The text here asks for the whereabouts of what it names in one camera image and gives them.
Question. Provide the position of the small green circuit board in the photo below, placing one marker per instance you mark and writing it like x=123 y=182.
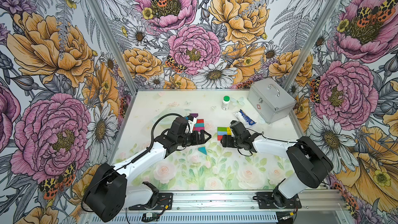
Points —
x=149 y=217

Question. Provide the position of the aluminium front rail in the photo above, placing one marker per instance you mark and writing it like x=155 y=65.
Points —
x=223 y=202

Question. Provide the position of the white bottle green cap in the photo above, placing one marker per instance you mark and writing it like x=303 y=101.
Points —
x=225 y=103

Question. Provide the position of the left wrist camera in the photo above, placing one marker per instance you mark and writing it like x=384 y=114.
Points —
x=192 y=120

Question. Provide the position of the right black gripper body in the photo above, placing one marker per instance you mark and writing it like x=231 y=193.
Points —
x=232 y=142

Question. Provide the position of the teal triangular block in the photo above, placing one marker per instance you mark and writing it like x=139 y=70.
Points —
x=202 y=150

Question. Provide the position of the left aluminium frame post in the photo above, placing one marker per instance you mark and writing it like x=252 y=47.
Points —
x=100 y=17

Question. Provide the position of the magenta rectangular block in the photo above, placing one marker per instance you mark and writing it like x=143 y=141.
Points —
x=198 y=129

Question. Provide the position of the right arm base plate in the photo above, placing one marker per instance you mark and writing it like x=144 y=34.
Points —
x=271 y=200

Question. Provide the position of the silver metal case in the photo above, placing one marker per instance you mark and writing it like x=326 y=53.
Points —
x=270 y=100

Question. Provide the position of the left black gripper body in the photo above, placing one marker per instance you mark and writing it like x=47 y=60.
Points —
x=192 y=139

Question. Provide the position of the blue white plastic packet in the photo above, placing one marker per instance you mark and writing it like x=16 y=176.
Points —
x=244 y=118

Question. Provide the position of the right aluminium frame post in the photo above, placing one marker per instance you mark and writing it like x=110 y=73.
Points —
x=305 y=51

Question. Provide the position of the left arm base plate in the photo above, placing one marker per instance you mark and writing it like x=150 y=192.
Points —
x=159 y=202

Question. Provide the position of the aluminium frame post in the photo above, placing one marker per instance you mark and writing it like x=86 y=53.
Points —
x=305 y=51
x=100 y=17

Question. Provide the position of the teal rectangular block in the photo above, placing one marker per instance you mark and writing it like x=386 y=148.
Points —
x=199 y=125

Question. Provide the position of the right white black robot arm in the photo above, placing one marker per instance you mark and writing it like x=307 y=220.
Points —
x=311 y=166

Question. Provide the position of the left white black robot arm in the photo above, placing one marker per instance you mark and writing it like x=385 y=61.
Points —
x=111 y=189

